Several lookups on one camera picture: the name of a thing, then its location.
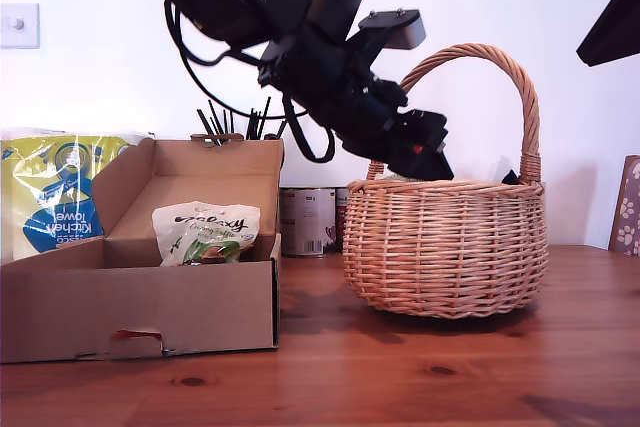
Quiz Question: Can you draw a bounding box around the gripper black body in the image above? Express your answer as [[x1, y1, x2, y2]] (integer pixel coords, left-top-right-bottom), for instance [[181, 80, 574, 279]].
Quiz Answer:
[[335, 77, 449, 158]]

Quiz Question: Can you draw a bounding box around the brown cardboard box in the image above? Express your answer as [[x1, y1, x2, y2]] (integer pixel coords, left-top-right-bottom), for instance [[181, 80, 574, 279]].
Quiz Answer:
[[0, 136, 285, 364]]

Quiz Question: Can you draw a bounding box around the red label tin can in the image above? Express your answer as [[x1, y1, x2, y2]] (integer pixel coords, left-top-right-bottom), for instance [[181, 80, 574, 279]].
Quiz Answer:
[[334, 187, 351, 254]]

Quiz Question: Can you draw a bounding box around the white label tin can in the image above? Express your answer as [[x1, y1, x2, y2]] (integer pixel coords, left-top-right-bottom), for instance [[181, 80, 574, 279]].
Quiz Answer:
[[279, 187, 336, 258]]

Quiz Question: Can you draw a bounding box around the brown paw-print chair cover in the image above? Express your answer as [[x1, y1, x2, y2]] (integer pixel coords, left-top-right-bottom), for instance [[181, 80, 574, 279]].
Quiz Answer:
[[613, 156, 640, 257]]

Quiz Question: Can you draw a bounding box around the kitchen towel pack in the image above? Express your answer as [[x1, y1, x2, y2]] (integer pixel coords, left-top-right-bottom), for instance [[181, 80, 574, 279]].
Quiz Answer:
[[0, 126, 155, 263]]

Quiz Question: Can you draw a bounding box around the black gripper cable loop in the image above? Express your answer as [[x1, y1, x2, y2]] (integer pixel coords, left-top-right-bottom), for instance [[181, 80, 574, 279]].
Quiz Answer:
[[282, 94, 336, 164]]

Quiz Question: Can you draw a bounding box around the woven wicker basket with handle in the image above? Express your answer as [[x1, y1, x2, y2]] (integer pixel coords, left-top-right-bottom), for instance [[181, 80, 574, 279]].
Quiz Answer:
[[342, 42, 549, 319]]

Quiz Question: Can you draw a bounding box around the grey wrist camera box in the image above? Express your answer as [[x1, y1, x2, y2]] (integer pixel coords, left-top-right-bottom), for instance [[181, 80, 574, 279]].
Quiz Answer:
[[357, 8, 428, 79]]

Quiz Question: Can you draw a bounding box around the black wire rack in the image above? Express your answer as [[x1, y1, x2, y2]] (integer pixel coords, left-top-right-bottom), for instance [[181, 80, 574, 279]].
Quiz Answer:
[[195, 95, 291, 141]]

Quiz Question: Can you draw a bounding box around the thin black cable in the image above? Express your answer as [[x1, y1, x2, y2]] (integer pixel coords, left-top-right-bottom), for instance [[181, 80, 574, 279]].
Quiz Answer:
[[177, 44, 311, 121]]

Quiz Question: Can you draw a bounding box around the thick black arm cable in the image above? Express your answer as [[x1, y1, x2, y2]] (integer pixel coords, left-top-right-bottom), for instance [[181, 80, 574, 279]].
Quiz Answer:
[[163, 0, 266, 67]]

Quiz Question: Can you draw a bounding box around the white wall light switch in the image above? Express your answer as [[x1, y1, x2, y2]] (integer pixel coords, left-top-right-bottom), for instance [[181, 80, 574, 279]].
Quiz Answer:
[[0, 2, 41, 51]]

